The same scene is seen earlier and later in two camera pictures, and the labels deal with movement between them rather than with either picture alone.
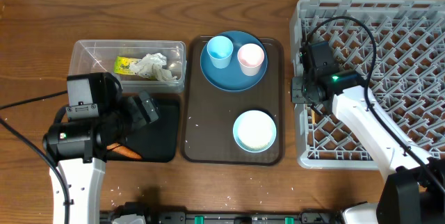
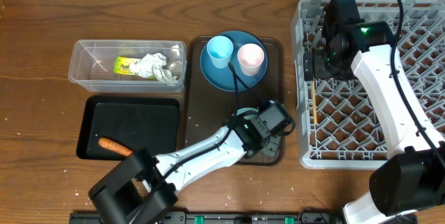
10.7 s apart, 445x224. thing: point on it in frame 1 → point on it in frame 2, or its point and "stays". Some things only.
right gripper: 297,94 → 319,56
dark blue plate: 232,78 stays
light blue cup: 220,49 stays
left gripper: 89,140 → 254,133
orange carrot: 124,151 stays
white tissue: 151,66 stays
